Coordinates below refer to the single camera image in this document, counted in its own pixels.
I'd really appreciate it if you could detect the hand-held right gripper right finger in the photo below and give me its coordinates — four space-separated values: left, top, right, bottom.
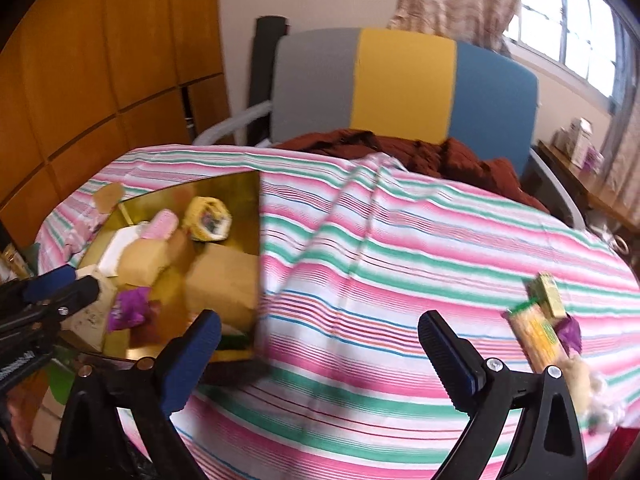
417 310 588 480

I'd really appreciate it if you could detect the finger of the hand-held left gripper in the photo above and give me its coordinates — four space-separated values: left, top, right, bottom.
22 265 77 304
10 274 100 332

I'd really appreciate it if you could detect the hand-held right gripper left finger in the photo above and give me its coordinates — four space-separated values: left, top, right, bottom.
52 310 223 480

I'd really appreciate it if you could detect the purple packet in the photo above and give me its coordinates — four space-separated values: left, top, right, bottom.
106 287 154 332

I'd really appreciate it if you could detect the tan sponge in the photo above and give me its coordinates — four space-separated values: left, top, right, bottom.
118 238 171 286

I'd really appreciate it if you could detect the pink item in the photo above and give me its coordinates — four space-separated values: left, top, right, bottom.
140 210 180 242

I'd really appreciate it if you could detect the yellow knitted plush toy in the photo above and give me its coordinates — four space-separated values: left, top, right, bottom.
182 196 233 244

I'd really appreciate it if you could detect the gold box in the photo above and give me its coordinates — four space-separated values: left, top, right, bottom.
65 172 263 363

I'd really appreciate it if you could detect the white printed box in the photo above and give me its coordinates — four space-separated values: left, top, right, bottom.
64 265 122 357

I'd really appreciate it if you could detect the cardboard box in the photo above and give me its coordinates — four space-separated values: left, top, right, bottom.
185 244 259 327

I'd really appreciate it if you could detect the yellow noodle packet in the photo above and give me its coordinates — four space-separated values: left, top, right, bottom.
502 302 572 374

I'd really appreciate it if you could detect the small purple item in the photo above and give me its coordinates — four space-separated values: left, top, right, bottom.
557 315 584 352

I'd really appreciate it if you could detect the green yellow carton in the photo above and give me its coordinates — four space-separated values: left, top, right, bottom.
522 272 569 319

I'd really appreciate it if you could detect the beige plush toy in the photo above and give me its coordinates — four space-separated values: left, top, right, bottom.
565 355 627 432

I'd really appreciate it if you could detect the striped pink green cloth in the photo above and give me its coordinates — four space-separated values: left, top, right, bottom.
37 144 640 480

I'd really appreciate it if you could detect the wooden wardrobe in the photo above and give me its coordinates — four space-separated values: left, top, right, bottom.
0 0 236 256

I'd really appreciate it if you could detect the red-brown cloth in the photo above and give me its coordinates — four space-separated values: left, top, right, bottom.
272 129 551 211

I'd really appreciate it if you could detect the wooden side desk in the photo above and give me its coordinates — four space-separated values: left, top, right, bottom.
537 140 640 233

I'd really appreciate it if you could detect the white carton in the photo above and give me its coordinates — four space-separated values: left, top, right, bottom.
570 117 597 169

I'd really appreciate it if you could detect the grey yellow blue chair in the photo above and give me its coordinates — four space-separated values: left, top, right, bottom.
270 27 541 176

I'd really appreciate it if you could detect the window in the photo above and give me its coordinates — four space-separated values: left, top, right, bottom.
505 0 637 111

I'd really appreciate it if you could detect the patterned curtain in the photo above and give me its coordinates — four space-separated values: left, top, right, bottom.
387 0 521 58

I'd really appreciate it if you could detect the white tube frame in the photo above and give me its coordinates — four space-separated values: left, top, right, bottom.
192 101 273 147

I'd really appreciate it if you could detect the black post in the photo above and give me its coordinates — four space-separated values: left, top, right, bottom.
247 16 290 146

